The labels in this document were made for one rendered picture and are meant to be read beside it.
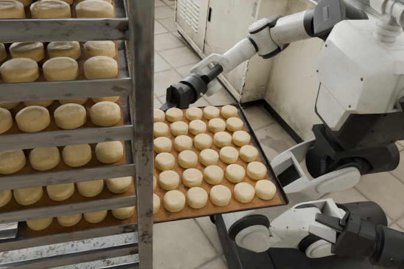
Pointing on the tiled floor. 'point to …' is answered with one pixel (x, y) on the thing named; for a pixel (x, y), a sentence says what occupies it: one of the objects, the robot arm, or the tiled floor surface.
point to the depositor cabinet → (228, 21)
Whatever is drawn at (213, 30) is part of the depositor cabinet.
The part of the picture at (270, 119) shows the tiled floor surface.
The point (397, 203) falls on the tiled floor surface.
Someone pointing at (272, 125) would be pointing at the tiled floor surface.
